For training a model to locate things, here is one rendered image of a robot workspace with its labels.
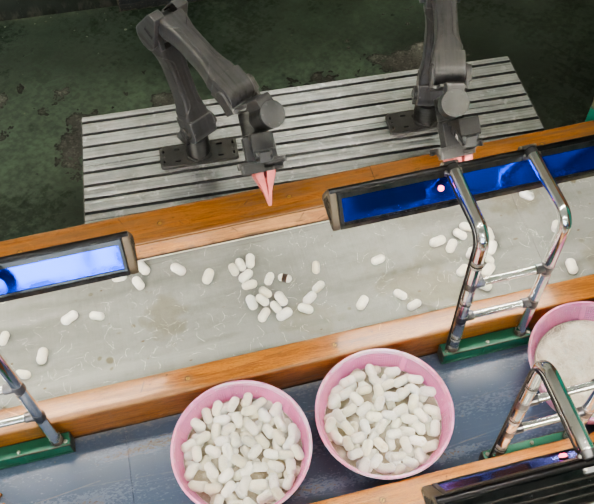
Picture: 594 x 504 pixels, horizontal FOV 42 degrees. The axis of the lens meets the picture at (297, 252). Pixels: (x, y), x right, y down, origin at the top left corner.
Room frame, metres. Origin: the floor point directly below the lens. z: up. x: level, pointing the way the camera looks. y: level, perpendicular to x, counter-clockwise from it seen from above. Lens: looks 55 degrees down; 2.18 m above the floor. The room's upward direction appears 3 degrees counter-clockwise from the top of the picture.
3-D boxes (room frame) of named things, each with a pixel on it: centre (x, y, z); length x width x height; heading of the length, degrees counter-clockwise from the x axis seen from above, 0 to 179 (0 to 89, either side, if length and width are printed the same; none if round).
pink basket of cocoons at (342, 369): (0.61, -0.15, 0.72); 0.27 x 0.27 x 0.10
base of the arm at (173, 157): (1.38, 0.24, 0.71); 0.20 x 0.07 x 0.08; 98
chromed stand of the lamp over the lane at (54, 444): (0.66, 0.58, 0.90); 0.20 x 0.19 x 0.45; 102
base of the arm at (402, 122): (1.46, -0.35, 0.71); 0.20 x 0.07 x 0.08; 98
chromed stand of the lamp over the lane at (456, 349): (0.86, -0.37, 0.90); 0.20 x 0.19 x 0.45; 102
